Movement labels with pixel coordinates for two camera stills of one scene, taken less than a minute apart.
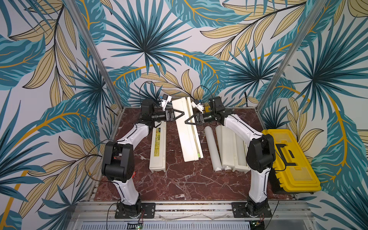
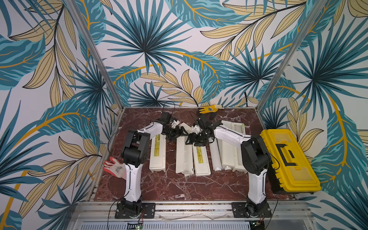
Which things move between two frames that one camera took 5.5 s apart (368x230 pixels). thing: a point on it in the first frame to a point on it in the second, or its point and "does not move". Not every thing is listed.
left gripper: [170, 117] to [178, 133]
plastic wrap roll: [212, 149] does not move
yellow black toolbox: [291, 172] does not move
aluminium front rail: [106, 211] does not move
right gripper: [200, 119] to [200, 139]
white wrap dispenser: [158, 148] does not move
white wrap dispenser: [188, 133] to [191, 160]
